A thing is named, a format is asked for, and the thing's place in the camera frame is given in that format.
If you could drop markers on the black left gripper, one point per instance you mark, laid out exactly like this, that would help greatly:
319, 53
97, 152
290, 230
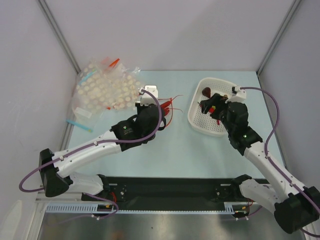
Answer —
139, 108

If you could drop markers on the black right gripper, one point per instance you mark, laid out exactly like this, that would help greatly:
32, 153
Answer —
216, 104

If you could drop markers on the red toy lobster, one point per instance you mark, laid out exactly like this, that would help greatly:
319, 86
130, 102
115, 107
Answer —
167, 106

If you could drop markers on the clear bag with orange zipper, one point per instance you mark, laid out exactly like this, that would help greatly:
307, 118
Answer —
167, 119

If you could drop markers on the white perforated plastic basket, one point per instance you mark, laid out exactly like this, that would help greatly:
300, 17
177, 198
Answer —
203, 123

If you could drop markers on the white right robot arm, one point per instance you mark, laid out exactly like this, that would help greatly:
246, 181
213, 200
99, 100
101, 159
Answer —
292, 204

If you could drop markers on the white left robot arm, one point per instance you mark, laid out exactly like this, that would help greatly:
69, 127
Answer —
60, 172

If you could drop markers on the pile of clear zip bags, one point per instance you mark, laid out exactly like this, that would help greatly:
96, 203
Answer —
103, 86

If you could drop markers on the dark red toy fruit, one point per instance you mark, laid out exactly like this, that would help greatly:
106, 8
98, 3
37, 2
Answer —
206, 92

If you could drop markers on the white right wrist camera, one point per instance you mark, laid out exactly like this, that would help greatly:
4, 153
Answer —
237, 95

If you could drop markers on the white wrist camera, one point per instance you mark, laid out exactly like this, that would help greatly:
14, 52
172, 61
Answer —
237, 95
148, 95

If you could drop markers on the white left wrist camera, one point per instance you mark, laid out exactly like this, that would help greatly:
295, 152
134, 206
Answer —
148, 95

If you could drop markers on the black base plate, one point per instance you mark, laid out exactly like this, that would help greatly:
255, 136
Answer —
176, 192

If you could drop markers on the white slotted cable duct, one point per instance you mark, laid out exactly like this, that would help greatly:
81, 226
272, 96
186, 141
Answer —
105, 208

